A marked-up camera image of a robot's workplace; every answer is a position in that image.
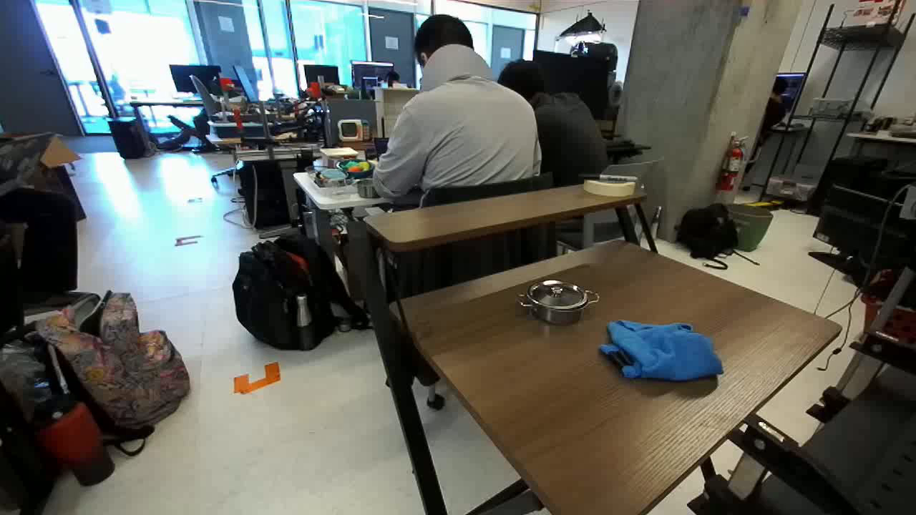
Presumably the blue cloth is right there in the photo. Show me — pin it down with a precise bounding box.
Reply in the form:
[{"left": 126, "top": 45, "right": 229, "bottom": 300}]
[{"left": 598, "top": 318, "right": 727, "bottom": 387}]

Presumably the black office chair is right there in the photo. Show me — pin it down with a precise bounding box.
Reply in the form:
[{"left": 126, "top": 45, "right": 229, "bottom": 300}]
[{"left": 384, "top": 172, "right": 561, "bottom": 300}]

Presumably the raised wooden shelf board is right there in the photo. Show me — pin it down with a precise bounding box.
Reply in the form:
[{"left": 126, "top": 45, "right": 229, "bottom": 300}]
[{"left": 359, "top": 182, "right": 650, "bottom": 254}]

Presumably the small metal pot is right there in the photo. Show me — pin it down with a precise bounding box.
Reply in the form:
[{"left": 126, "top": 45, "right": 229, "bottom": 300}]
[{"left": 518, "top": 277, "right": 600, "bottom": 325}]

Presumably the person in grey hoodie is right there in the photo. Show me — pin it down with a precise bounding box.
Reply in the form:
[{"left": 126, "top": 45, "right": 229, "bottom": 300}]
[{"left": 369, "top": 11, "right": 544, "bottom": 208}]

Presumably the white desk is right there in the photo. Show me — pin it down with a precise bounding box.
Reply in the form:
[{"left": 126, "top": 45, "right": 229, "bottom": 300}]
[{"left": 291, "top": 168, "right": 385, "bottom": 215}]

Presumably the black table leg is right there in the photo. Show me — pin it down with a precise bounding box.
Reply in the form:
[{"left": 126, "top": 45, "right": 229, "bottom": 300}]
[{"left": 362, "top": 240, "right": 448, "bottom": 515}]

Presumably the masking tape roll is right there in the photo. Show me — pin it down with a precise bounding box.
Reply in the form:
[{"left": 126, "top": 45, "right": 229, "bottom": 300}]
[{"left": 581, "top": 175, "right": 641, "bottom": 199}]

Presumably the person in dark shirt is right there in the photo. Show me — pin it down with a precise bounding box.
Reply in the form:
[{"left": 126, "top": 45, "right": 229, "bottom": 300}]
[{"left": 495, "top": 58, "right": 608, "bottom": 188}]

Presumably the black backpack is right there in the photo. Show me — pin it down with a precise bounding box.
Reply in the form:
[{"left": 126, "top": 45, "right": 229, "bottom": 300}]
[{"left": 229, "top": 230, "right": 369, "bottom": 353}]

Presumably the black computer monitor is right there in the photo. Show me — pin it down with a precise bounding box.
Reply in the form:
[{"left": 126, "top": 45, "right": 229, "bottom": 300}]
[
  {"left": 301, "top": 62, "right": 341, "bottom": 91},
  {"left": 349, "top": 59, "right": 398, "bottom": 98},
  {"left": 169, "top": 62, "right": 223, "bottom": 98}
]

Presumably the black duffel bag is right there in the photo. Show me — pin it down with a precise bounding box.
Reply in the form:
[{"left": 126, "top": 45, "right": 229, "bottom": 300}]
[{"left": 676, "top": 199, "right": 741, "bottom": 261}]

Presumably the red fire extinguisher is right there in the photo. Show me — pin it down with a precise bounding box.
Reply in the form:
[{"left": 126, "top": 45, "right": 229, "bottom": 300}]
[{"left": 714, "top": 129, "right": 749, "bottom": 197}]

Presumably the green bin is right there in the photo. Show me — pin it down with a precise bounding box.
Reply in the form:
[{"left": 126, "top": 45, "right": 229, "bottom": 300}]
[{"left": 727, "top": 197, "right": 779, "bottom": 254}]

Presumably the black waste bin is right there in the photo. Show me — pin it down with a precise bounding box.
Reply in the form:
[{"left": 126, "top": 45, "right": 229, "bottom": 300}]
[{"left": 107, "top": 114, "right": 150, "bottom": 159}]

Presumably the floral patterned bag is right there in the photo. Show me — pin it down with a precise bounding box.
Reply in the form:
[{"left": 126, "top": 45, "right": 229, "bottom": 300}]
[{"left": 33, "top": 290, "right": 190, "bottom": 441}]

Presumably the red bottle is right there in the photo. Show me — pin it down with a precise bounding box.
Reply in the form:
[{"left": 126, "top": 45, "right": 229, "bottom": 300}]
[{"left": 33, "top": 397, "right": 117, "bottom": 488}]

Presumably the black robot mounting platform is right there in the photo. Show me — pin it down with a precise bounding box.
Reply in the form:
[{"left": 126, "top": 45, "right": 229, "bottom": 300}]
[{"left": 686, "top": 365, "right": 916, "bottom": 515}]

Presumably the metal shelf rack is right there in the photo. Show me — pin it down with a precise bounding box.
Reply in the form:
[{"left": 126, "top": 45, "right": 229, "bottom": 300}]
[{"left": 761, "top": 0, "right": 916, "bottom": 204}]

